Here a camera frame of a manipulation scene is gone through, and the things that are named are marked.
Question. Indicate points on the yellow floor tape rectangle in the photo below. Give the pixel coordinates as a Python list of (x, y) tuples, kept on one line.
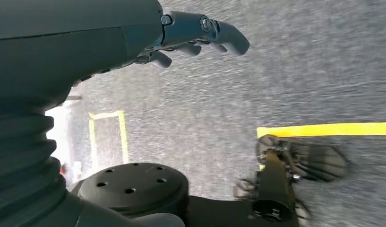
[(123, 137)]

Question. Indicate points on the black robot hip joint disc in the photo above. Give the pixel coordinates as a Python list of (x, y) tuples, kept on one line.
[(133, 185)]

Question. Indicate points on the black robot left leg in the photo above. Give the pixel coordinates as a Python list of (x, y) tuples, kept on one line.
[(274, 181)]

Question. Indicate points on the black ribbed robot left foot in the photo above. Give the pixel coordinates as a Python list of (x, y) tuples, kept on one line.
[(318, 163)]

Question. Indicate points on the small orange red object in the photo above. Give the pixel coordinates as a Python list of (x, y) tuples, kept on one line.
[(64, 169)]

